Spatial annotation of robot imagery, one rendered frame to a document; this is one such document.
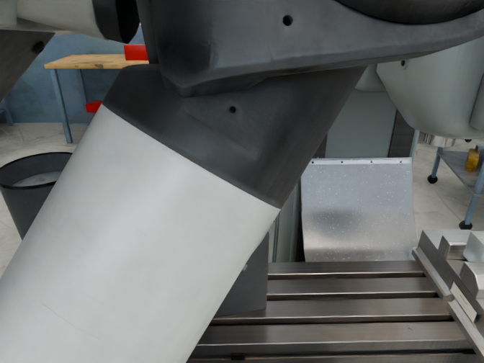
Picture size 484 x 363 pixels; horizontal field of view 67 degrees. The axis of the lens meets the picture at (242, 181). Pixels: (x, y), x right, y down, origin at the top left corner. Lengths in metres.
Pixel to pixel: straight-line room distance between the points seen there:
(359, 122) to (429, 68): 0.50
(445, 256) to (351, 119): 0.41
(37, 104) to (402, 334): 5.21
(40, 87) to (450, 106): 5.17
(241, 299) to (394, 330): 0.30
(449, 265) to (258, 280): 0.41
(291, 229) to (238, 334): 0.51
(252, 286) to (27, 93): 5.05
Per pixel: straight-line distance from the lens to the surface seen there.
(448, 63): 0.57
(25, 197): 2.23
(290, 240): 1.19
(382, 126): 1.07
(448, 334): 0.83
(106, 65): 4.21
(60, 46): 5.23
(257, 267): 0.70
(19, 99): 5.63
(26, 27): 0.20
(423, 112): 0.59
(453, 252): 0.89
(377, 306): 0.83
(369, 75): 0.73
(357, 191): 1.08
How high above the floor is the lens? 1.50
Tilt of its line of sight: 27 degrees down
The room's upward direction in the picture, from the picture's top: straight up
